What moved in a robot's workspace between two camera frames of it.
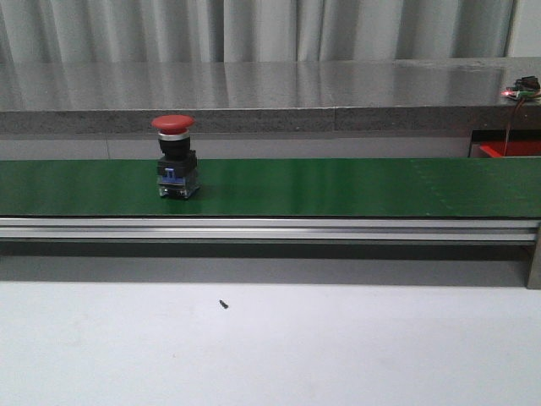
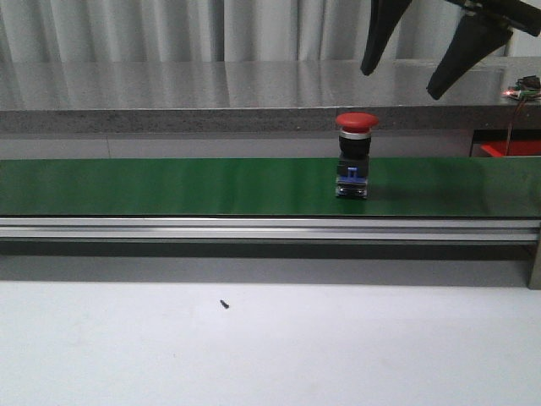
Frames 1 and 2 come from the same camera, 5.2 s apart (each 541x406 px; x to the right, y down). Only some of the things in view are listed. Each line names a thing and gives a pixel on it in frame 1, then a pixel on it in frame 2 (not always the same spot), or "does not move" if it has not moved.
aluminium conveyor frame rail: x=280 y=230 does not move
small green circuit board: x=515 y=92 does not move
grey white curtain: x=101 y=31 does not move
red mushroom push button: x=177 y=172 -> x=354 y=145
